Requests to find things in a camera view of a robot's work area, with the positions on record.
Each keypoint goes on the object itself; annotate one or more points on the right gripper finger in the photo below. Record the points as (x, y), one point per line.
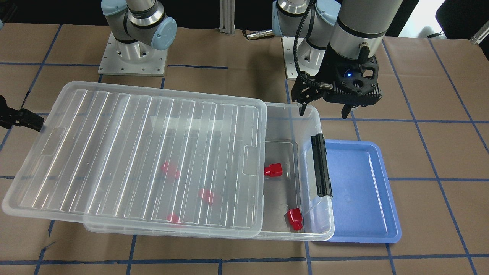
(10, 117)

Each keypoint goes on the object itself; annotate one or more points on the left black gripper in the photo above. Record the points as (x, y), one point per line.
(331, 71)

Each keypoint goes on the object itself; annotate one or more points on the clear plastic box lid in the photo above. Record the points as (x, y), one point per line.
(87, 121)

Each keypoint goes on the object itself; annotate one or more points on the red block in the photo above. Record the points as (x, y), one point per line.
(207, 196)
(295, 219)
(170, 170)
(273, 170)
(173, 219)

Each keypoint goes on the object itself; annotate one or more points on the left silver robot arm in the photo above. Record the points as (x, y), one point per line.
(348, 33)

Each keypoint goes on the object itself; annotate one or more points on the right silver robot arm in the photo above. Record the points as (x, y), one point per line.
(139, 22)

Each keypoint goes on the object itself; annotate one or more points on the clear plastic storage box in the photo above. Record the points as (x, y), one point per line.
(290, 172)

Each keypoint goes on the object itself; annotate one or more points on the blue plastic tray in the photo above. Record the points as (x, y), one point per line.
(363, 206)

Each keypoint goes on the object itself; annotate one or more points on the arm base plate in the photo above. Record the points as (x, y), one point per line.
(309, 58)
(134, 59)

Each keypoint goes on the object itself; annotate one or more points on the black box latch handle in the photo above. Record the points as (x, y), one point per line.
(323, 183)

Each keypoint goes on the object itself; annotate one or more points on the aluminium frame post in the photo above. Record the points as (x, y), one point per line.
(227, 17)

